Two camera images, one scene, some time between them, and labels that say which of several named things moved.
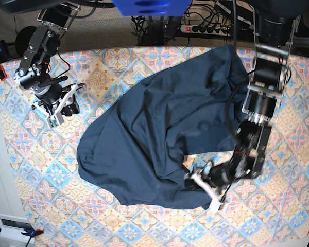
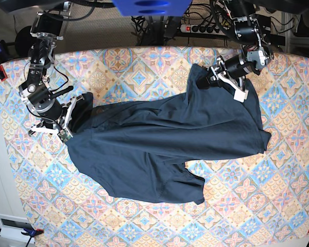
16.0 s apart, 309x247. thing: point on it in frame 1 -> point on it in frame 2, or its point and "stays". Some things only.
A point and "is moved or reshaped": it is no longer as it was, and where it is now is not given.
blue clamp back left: x=2 y=57 stays
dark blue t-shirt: x=135 y=149 is moved or reshaped
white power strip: x=209 y=30 stays
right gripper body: x=213 y=179 -> x=229 y=74
